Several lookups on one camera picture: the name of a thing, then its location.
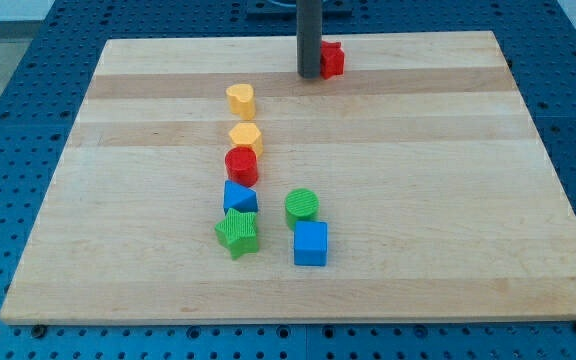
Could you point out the blue triangle block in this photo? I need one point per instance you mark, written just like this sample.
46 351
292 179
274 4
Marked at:
239 197

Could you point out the wooden board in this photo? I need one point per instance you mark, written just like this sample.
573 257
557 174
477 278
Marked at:
441 201

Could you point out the yellow heart block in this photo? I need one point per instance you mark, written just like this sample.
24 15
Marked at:
241 100

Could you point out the green cylinder block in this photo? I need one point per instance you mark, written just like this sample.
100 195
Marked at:
301 204

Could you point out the green star block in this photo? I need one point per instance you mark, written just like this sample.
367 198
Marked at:
237 232

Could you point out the red cylinder block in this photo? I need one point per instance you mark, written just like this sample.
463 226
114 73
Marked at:
241 166

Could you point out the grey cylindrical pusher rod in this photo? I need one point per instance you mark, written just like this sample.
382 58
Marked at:
308 36

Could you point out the yellow hexagon block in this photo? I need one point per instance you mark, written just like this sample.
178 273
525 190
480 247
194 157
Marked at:
247 134

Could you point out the blue cube block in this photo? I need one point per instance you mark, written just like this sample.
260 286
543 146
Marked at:
310 244

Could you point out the red star block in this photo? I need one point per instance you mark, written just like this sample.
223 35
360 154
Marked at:
332 59

